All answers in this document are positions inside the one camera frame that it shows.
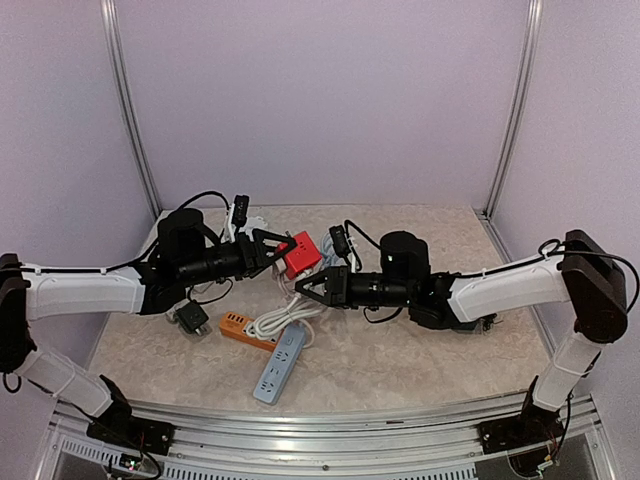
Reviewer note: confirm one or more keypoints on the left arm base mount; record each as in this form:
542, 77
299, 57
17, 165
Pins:
145, 435

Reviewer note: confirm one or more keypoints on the dark green cube socket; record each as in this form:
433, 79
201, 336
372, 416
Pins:
192, 318

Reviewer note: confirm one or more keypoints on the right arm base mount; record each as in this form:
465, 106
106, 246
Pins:
510, 433

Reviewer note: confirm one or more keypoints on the black power adapter with cable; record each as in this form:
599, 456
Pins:
487, 323

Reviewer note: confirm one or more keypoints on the red cube socket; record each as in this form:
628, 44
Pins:
303, 257

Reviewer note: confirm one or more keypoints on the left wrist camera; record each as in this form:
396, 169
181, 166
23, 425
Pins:
236, 217

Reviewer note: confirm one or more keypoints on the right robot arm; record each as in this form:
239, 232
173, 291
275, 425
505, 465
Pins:
573, 270

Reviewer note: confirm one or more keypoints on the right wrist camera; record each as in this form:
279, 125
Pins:
344, 249

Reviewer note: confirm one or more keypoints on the light blue power strip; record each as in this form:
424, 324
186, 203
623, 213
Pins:
280, 365

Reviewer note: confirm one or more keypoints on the aluminium front rail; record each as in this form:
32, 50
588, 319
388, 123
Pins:
419, 443

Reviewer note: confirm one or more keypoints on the left aluminium frame post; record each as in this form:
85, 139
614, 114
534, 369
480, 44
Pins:
110, 21

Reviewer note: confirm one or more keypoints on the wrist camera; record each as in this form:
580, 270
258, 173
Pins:
236, 217
344, 249

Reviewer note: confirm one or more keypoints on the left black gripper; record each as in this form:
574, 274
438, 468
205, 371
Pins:
253, 253

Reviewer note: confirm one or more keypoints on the orange power adapter socket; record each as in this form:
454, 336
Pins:
235, 326

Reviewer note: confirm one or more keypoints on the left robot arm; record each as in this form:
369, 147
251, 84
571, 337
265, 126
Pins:
186, 252

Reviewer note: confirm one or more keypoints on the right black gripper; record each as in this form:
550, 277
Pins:
337, 292

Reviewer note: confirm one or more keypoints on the aluminium frame post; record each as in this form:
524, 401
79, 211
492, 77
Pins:
517, 107
110, 21

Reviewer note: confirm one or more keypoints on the right aluminium frame post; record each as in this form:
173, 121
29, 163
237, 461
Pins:
517, 107

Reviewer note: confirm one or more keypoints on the long white power strip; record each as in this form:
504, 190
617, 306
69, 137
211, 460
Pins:
256, 223

